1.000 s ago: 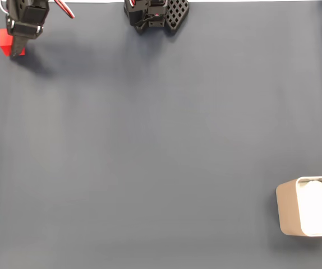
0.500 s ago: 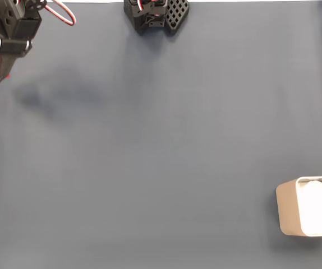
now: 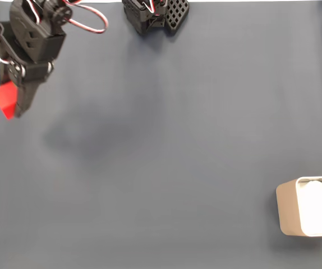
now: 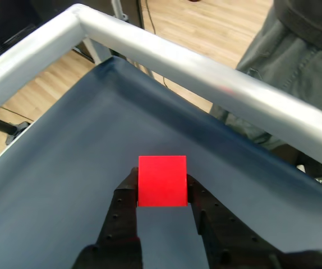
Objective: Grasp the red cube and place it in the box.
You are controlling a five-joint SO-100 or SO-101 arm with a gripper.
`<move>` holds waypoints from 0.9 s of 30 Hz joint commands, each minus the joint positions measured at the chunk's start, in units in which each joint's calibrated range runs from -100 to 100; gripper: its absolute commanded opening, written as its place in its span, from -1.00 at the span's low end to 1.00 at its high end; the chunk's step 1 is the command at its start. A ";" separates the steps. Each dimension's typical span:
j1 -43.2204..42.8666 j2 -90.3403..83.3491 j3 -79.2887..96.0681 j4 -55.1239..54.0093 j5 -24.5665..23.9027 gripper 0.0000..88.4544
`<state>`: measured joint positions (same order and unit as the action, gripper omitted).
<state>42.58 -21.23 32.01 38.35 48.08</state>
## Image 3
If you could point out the red cube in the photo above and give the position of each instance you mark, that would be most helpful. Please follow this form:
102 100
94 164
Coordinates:
4 98

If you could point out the grey blue table mat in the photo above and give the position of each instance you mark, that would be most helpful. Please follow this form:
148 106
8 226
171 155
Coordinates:
161 168

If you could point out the white crumpled tissue paper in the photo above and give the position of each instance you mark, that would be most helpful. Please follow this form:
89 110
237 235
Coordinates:
316 207

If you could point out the beige metal box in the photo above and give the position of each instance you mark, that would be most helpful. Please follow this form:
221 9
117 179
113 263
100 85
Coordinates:
287 207

